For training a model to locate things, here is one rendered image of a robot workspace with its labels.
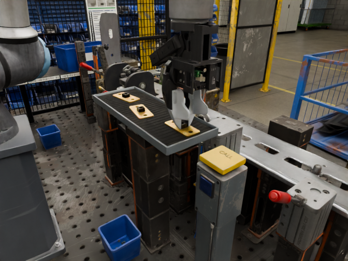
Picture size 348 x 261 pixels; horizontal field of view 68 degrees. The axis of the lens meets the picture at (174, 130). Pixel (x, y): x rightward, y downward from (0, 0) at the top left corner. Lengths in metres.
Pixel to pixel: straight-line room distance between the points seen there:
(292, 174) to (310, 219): 0.19
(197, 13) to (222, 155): 0.24
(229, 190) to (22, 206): 0.56
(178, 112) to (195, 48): 0.13
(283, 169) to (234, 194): 0.29
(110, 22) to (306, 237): 1.40
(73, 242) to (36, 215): 0.19
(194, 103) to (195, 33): 0.15
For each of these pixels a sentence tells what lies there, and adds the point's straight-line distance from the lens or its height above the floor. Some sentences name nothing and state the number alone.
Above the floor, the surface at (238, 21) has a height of 1.13.
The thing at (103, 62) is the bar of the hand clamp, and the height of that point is 1.14.
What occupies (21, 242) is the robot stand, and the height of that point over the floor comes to 0.80.
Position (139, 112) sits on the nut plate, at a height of 1.16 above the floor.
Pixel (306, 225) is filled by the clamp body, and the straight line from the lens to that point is 0.61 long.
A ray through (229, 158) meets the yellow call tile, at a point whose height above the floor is 1.16.
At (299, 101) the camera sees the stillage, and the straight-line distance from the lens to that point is 2.83.
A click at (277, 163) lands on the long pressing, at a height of 1.00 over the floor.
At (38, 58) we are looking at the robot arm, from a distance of 0.80.
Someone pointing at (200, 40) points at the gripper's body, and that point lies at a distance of 0.45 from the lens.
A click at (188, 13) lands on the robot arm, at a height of 1.39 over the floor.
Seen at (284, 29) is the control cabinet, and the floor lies 0.18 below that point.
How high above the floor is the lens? 1.41
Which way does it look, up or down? 27 degrees down
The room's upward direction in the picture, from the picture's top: straight up
